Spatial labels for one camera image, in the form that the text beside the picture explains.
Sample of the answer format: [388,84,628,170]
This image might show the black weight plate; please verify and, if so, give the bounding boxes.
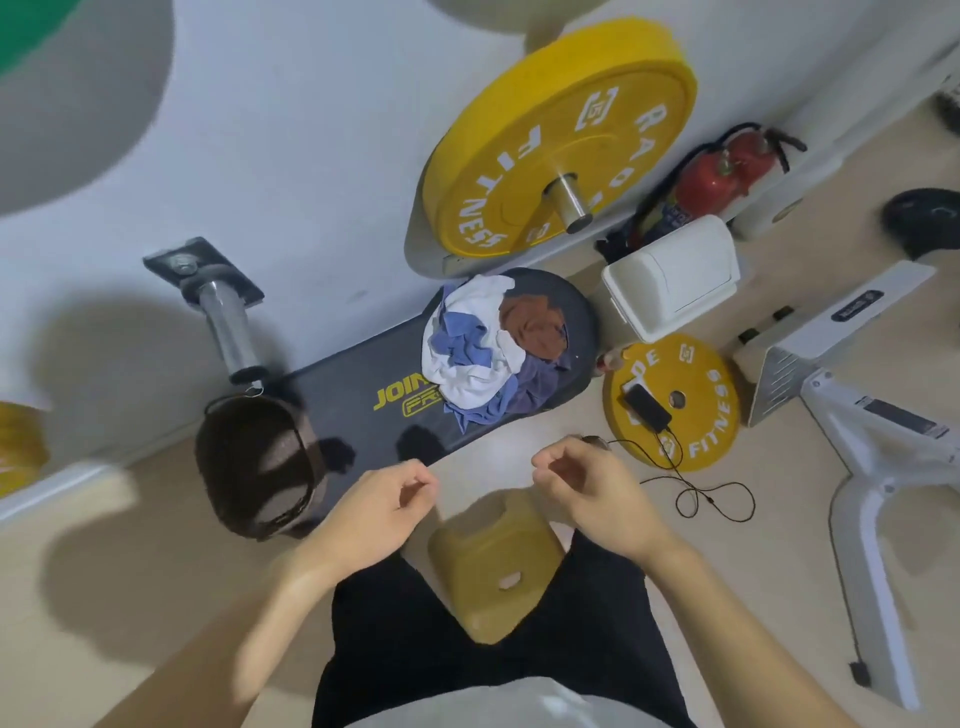
[881,187,960,261]

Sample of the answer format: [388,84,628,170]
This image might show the white exercise machine frame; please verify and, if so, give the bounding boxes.
[731,258,960,712]

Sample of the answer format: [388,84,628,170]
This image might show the grey shirt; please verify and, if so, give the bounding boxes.
[480,675,676,728]

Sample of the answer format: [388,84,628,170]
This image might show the green weight plate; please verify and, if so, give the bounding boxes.
[0,0,84,76]

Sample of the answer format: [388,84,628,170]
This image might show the black shorts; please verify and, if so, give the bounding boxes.
[311,525,696,728]

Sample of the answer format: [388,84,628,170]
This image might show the blue cloth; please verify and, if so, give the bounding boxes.
[437,279,505,370]

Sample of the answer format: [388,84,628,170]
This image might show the red fire extinguisher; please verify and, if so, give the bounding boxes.
[718,123,808,198]
[626,147,740,252]

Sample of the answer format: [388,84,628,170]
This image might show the person's right forearm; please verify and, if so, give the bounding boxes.
[636,534,861,728]

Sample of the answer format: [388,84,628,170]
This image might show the empty steel wall peg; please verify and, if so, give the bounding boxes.
[142,237,268,385]

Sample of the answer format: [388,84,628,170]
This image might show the yellow plastic stool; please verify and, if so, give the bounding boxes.
[427,490,567,646]

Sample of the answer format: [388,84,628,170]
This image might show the small yellow weight plate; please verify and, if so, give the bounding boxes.
[602,334,742,474]

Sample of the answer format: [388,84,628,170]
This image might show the white lidded trash bin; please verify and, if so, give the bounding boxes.
[600,214,744,345]

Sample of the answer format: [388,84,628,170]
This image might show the black phone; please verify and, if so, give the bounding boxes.
[624,384,674,434]

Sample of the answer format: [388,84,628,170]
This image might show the white cloth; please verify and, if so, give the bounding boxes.
[421,274,528,411]

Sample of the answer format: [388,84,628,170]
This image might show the black padded bench board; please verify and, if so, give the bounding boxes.
[279,267,600,526]

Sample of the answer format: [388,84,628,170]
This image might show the thin black cable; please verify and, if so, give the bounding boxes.
[577,427,757,524]

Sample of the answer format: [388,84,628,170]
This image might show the yellow plate at wall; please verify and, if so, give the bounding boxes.
[0,402,51,499]

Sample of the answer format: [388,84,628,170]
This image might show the brown cloth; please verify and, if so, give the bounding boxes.
[498,294,570,366]

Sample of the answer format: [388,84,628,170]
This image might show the person's right hand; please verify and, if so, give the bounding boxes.
[530,439,678,569]

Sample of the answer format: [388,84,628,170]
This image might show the person's left forearm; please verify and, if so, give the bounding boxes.
[93,549,355,728]

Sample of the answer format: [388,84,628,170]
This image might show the person's left hand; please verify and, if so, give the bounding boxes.
[294,459,442,585]

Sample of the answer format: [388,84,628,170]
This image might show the large yellow weight plate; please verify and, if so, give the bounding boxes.
[421,18,699,260]

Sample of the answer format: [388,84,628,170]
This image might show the white rack beam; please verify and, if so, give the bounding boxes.
[731,0,960,243]

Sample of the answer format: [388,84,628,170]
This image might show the purple cloth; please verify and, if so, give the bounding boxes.
[444,352,577,435]

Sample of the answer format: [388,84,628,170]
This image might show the steel peg holding plate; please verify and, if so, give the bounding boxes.
[546,174,595,234]

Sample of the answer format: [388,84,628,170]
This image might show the brown mesh basket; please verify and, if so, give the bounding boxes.
[195,393,330,543]

